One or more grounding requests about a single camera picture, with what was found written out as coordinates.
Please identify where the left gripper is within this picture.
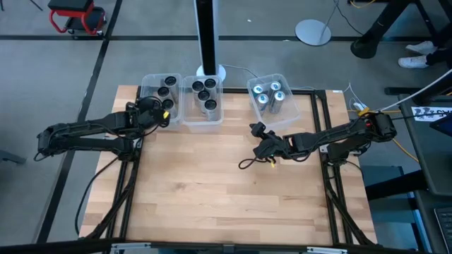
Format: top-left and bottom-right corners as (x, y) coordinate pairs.
(125, 95), (166, 133)

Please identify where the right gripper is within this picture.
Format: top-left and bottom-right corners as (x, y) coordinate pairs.
(249, 121), (296, 161)

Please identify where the white Celsius can yellow band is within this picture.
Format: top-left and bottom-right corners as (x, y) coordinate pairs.
(164, 75), (179, 103)
(161, 98), (177, 119)
(157, 86), (171, 107)

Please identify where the clear plastic storage bin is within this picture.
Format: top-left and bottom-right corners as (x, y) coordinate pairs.
(140, 73), (184, 132)
(181, 74), (225, 134)

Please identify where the clear plastic bin with sticker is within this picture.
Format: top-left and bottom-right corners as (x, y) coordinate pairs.
(246, 73), (302, 132)

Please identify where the grey round floor stand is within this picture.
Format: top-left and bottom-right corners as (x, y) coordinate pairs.
(295, 0), (342, 47)

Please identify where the black crossbar with silver brackets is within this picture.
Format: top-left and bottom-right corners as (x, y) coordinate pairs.
(0, 238), (452, 254)

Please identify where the red black rolling stool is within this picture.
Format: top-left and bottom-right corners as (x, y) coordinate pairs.
(47, 0), (107, 37)

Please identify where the dark grey floor foot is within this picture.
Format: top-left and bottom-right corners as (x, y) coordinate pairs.
(0, 149), (28, 166)

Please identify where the black desk leg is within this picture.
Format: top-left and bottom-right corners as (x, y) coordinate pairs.
(350, 0), (417, 59)

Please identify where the black desk foot beam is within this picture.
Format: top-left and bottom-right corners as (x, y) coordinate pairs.
(364, 170), (429, 201)

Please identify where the person's white shoe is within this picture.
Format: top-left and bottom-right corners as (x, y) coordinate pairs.
(405, 40), (439, 56)
(398, 55), (430, 70)

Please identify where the black desk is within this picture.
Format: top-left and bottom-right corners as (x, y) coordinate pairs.
(398, 92), (452, 197)

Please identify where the white paper label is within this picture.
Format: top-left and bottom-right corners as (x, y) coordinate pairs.
(410, 105), (452, 123)

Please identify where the dark tablet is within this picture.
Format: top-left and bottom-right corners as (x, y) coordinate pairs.
(439, 115), (452, 138)

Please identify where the person's leg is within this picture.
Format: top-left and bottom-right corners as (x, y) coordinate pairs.
(425, 35), (452, 70)

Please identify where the black keyboard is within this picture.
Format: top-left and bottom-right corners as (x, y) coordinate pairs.
(433, 206), (452, 254)

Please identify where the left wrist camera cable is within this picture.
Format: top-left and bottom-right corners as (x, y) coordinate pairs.
(136, 95), (171, 139)

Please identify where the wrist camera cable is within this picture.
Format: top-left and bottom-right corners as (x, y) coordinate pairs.
(238, 157), (276, 170)
(136, 95), (171, 139)

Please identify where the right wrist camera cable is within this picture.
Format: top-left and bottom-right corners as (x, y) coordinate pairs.
(238, 157), (276, 170)

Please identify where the black aluminium table frame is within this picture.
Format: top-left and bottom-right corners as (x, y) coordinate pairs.
(84, 85), (378, 248)

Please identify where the thin grey cable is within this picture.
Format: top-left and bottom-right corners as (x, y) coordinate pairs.
(221, 63), (259, 79)

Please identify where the tall post with round base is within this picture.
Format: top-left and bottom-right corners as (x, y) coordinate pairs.
(193, 0), (227, 87)

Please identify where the thin white cable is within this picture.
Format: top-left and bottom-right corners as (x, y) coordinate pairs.
(347, 82), (359, 104)

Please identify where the black floor cable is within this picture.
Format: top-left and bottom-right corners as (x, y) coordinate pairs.
(74, 155), (121, 236)

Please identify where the yellow cable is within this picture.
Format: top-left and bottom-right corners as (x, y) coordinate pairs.
(367, 107), (420, 163)

